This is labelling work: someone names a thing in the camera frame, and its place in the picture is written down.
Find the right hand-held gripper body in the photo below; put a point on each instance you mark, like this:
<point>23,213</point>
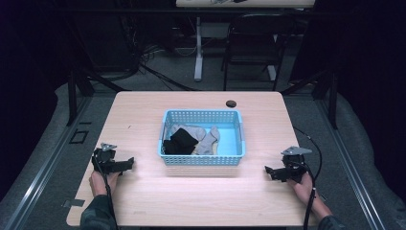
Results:
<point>295,161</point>

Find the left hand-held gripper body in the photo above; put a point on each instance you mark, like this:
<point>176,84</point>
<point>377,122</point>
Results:
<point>103,156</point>

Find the blue plastic basket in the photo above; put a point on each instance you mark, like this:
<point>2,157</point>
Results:
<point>233,143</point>

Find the black sock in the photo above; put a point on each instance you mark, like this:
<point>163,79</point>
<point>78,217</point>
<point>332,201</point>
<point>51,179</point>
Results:
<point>182,142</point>

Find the grey sock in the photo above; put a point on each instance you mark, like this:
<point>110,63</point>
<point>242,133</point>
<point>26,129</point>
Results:
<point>209,140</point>
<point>193,130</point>

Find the person's left hand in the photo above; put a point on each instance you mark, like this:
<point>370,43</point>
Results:
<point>101,184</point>

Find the person's right hand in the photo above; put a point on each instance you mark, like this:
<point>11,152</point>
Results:
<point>303,190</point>

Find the black tape rectangle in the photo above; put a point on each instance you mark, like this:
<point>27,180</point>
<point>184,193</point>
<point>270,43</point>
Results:
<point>79,136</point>

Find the grey tape strip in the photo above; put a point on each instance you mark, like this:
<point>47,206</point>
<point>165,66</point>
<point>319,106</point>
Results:
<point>74,202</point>

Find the dark round table grommet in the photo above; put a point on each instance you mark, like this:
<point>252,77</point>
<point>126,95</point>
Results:
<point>230,103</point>

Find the black folding chair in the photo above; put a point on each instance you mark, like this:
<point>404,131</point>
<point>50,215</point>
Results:
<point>255,38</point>

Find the white-legged background table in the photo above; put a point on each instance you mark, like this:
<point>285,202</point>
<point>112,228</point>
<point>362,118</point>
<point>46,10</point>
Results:
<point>198,48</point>

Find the black metal frame post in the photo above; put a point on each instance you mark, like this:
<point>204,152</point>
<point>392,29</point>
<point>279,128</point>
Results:
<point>332,99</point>
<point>72,96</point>

